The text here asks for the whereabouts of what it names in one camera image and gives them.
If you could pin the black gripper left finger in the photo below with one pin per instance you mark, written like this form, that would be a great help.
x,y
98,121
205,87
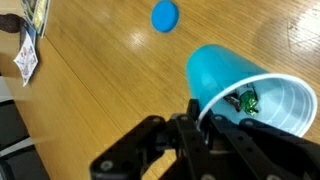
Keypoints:
x,y
131,156

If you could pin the brown figurine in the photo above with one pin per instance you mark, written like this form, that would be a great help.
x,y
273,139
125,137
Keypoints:
x,y
10,23

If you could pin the dark wrapped sweet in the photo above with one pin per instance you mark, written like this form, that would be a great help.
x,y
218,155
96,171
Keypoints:
x,y
233,99

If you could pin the white patterned leaflet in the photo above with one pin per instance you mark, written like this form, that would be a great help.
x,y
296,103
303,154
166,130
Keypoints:
x,y
26,60

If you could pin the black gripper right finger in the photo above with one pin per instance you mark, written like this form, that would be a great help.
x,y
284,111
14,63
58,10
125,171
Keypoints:
x,y
270,153

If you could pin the green wrapped sweet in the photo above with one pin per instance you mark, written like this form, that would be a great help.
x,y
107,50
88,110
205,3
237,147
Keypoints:
x,y
248,102

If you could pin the blue plastic cup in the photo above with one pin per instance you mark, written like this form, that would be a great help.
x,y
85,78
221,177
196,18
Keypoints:
x,y
285,101

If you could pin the blue jar lid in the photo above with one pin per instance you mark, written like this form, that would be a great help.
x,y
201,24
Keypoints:
x,y
164,16

